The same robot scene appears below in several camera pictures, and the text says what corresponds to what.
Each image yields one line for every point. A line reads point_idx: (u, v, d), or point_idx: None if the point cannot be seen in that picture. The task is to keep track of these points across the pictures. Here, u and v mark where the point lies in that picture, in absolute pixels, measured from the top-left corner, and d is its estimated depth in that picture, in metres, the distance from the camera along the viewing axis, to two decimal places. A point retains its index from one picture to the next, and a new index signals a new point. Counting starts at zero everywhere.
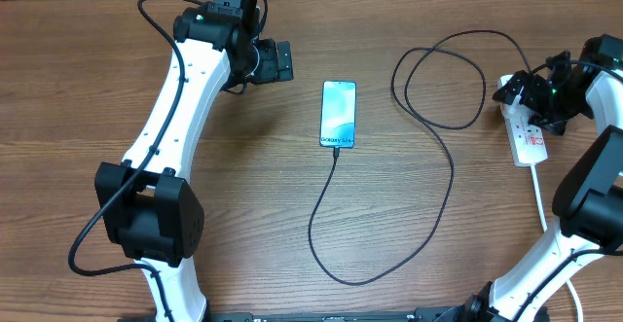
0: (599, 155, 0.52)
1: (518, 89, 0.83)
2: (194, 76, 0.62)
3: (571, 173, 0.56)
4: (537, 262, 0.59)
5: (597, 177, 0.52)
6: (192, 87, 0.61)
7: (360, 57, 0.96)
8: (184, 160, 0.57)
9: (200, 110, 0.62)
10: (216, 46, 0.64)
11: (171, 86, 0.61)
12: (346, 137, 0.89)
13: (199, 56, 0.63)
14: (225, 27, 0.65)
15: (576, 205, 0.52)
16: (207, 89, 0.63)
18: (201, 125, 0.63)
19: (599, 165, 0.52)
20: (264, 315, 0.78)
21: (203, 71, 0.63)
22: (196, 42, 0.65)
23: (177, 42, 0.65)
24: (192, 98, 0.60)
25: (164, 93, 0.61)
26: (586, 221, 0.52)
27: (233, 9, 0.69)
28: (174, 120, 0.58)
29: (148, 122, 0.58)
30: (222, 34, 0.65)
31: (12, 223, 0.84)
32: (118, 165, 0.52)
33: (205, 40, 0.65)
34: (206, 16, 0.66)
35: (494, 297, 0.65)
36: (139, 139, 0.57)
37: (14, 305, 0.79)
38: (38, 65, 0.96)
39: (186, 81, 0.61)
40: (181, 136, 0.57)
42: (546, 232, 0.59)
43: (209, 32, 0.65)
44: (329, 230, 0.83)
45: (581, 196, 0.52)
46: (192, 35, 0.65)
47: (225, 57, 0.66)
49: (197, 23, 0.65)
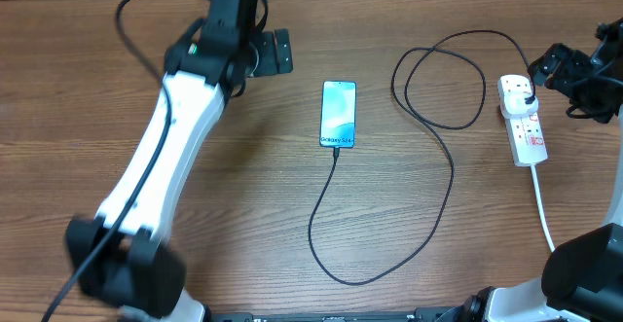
0: (592, 267, 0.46)
1: (551, 66, 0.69)
2: (180, 118, 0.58)
3: (573, 245, 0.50)
4: (529, 311, 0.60)
5: (591, 281, 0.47)
6: (178, 128, 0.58)
7: (360, 57, 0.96)
8: (165, 212, 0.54)
9: (187, 152, 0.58)
10: (208, 82, 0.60)
11: (156, 126, 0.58)
12: (346, 137, 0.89)
13: (188, 94, 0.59)
14: (219, 60, 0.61)
15: (567, 292, 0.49)
16: (197, 128, 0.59)
18: (188, 167, 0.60)
19: (591, 274, 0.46)
20: (264, 315, 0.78)
21: (192, 111, 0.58)
22: (187, 77, 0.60)
23: (166, 76, 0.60)
24: (178, 143, 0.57)
25: (150, 136, 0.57)
26: (576, 304, 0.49)
27: (228, 28, 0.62)
28: (155, 171, 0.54)
29: (129, 168, 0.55)
30: (215, 68, 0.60)
31: (12, 223, 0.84)
32: (91, 223, 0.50)
33: (199, 75, 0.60)
34: (200, 46, 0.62)
35: (490, 313, 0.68)
36: (119, 189, 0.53)
37: (14, 305, 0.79)
38: (39, 65, 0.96)
39: (173, 123, 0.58)
40: (164, 187, 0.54)
42: (538, 285, 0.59)
43: (202, 65, 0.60)
44: (329, 231, 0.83)
45: (568, 289, 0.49)
46: (184, 70, 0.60)
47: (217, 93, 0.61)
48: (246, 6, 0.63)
49: (189, 55, 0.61)
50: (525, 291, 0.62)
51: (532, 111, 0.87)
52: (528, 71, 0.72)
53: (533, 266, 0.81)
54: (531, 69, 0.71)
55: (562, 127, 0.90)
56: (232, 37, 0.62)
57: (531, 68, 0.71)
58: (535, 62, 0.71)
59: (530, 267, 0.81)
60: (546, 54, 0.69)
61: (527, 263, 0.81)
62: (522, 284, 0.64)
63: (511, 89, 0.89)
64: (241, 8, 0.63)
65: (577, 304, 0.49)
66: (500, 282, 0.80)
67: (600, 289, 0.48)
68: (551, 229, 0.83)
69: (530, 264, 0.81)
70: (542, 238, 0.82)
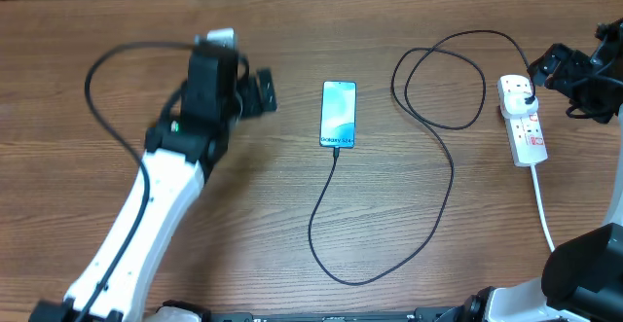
0: (593, 266, 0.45)
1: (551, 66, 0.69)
2: (158, 196, 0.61)
3: (573, 245, 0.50)
4: (528, 311, 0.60)
5: (592, 281, 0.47)
6: (154, 207, 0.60)
7: (361, 57, 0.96)
8: (137, 293, 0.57)
9: (164, 227, 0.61)
10: (188, 160, 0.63)
11: (133, 205, 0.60)
12: (346, 137, 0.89)
13: (165, 173, 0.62)
14: (200, 139, 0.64)
15: (568, 291, 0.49)
16: (174, 206, 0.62)
18: (164, 241, 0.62)
19: (592, 274, 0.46)
20: (264, 315, 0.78)
21: (169, 190, 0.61)
22: (166, 155, 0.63)
23: (147, 153, 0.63)
24: (155, 222, 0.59)
25: (126, 214, 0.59)
26: (578, 304, 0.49)
27: (208, 101, 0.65)
28: (129, 251, 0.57)
29: (103, 247, 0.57)
30: (197, 148, 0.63)
31: (12, 223, 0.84)
32: (57, 306, 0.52)
33: (178, 154, 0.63)
34: (180, 124, 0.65)
35: (490, 312, 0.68)
36: (91, 268, 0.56)
37: (14, 305, 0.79)
38: (39, 65, 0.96)
39: (150, 200, 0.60)
40: (135, 269, 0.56)
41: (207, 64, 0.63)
42: (538, 285, 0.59)
43: (183, 144, 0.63)
44: (329, 231, 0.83)
45: (570, 288, 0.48)
46: (165, 150, 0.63)
47: (197, 171, 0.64)
48: (223, 75, 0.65)
49: (170, 134, 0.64)
50: (525, 291, 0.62)
51: (532, 111, 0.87)
52: (528, 71, 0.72)
53: (533, 267, 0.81)
54: (531, 69, 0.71)
55: (562, 127, 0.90)
56: (211, 111, 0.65)
57: (531, 68, 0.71)
58: (535, 63, 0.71)
59: (530, 268, 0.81)
60: (546, 54, 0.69)
61: (527, 263, 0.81)
62: (522, 284, 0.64)
63: (511, 89, 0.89)
64: (218, 79, 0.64)
65: (577, 304, 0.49)
66: (500, 282, 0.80)
67: (600, 289, 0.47)
68: (551, 229, 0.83)
69: (530, 264, 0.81)
70: (542, 238, 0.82)
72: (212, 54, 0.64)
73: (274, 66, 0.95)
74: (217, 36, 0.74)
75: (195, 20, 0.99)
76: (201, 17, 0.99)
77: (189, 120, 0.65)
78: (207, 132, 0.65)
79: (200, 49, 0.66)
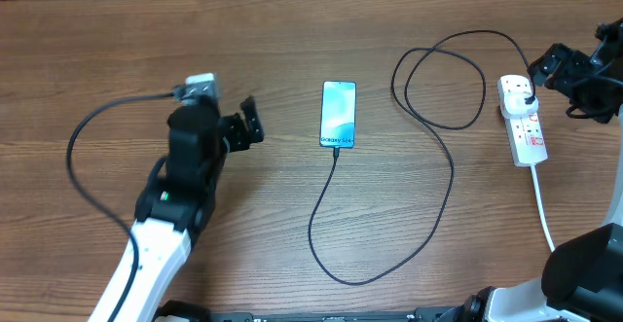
0: (593, 266, 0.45)
1: (551, 66, 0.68)
2: (148, 264, 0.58)
3: (572, 246, 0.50)
4: (529, 311, 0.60)
5: (592, 281, 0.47)
6: (144, 274, 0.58)
7: (360, 57, 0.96)
8: None
9: (154, 294, 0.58)
10: (178, 228, 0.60)
11: (122, 275, 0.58)
12: (346, 137, 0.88)
13: (156, 241, 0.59)
14: (188, 206, 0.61)
15: (568, 291, 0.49)
16: (164, 274, 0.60)
18: (154, 309, 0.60)
19: (591, 273, 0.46)
20: (264, 315, 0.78)
21: (160, 257, 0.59)
22: (156, 225, 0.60)
23: (136, 223, 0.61)
24: (144, 290, 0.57)
25: (115, 283, 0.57)
26: (578, 304, 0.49)
27: (190, 175, 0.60)
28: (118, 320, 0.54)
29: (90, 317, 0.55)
30: (184, 217, 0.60)
31: (12, 223, 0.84)
32: None
33: (168, 223, 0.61)
34: (169, 191, 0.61)
35: (490, 312, 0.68)
36: None
37: (14, 305, 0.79)
38: (39, 65, 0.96)
39: (139, 268, 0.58)
40: None
41: (185, 144, 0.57)
42: (538, 284, 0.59)
43: (172, 213, 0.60)
44: (329, 231, 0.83)
45: (570, 288, 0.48)
46: (155, 218, 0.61)
47: (185, 238, 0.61)
48: (204, 145, 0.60)
49: (159, 204, 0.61)
50: (525, 291, 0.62)
51: (532, 111, 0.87)
52: (528, 71, 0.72)
53: (533, 267, 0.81)
54: (531, 69, 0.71)
55: (562, 127, 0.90)
56: (197, 180, 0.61)
57: (531, 68, 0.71)
58: (535, 63, 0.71)
59: (530, 267, 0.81)
60: (546, 54, 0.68)
61: (527, 263, 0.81)
62: (522, 283, 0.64)
63: (511, 89, 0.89)
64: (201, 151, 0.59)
65: (577, 304, 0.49)
66: (500, 282, 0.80)
67: (600, 290, 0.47)
68: (551, 229, 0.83)
69: (530, 264, 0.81)
70: (542, 238, 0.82)
72: (194, 125, 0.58)
73: (274, 66, 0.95)
74: (196, 80, 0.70)
75: (195, 20, 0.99)
76: (201, 17, 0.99)
77: (174, 188, 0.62)
78: (196, 198, 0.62)
79: (178, 119, 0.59)
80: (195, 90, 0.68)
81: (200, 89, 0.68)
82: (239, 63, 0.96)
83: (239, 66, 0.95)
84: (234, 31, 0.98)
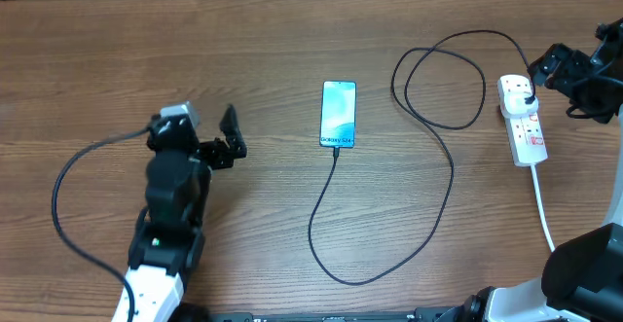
0: (592, 265, 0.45)
1: None
2: (143, 307, 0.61)
3: (572, 246, 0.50)
4: (529, 311, 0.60)
5: (591, 280, 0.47)
6: (140, 319, 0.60)
7: (360, 57, 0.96)
8: None
9: None
10: (169, 271, 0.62)
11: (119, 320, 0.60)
12: (346, 136, 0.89)
13: (150, 286, 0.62)
14: (177, 251, 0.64)
15: (567, 291, 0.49)
16: (159, 318, 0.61)
18: None
19: (591, 273, 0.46)
20: (264, 315, 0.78)
21: (154, 301, 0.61)
22: (149, 268, 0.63)
23: (129, 268, 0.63)
24: None
25: None
26: (578, 304, 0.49)
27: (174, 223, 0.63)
28: None
29: None
30: (174, 261, 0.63)
31: (12, 223, 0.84)
32: None
33: (161, 268, 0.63)
34: (159, 235, 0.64)
35: (490, 312, 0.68)
36: None
37: (14, 305, 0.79)
38: (39, 65, 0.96)
39: (135, 313, 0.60)
40: None
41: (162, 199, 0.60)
42: (539, 284, 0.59)
43: (164, 258, 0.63)
44: (329, 231, 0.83)
45: (569, 287, 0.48)
46: (147, 265, 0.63)
47: (177, 281, 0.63)
48: (183, 192, 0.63)
49: (151, 250, 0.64)
50: (525, 291, 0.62)
51: (532, 111, 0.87)
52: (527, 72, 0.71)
53: (533, 267, 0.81)
54: (531, 69, 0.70)
55: (562, 127, 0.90)
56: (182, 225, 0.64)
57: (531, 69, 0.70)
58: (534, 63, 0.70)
59: (530, 267, 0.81)
60: (546, 54, 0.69)
61: (527, 263, 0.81)
62: (522, 283, 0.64)
63: (511, 89, 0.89)
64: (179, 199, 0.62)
65: (577, 304, 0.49)
66: (500, 282, 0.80)
67: (600, 289, 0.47)
68: (551, 229, 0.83)
69: (530, 264, 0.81)
70: (542, 238, 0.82)
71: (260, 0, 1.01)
72: (169, 175, 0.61)
73: (274, 66, 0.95)
74: (170, 112, 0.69)
75: (195, 20, 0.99)
76: (201, 17, 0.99)
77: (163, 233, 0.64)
78: (185, 242, 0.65)
79: (155, 172, 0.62)
80: (170, 125, 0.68)
81: (175, 125, 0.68)
82: (239, 63, 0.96)
83: (239, 66, 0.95)
84: (234, 31, 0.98)
